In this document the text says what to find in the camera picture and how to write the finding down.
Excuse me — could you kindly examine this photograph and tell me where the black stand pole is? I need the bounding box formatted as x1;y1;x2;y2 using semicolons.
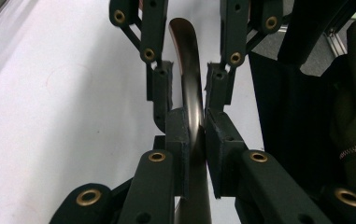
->
277;0;356;68

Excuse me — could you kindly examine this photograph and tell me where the black cloth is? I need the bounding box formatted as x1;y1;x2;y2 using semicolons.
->
248;50;349;202

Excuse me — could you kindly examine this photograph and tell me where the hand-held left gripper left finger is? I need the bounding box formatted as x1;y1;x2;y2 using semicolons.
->
153;106;190;199

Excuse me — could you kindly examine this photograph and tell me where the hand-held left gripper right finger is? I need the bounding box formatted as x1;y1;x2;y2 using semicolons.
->
205;108;249;200

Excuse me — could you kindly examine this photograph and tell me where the aluminium frame rail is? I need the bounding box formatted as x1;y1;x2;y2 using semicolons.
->
320;26;350;59

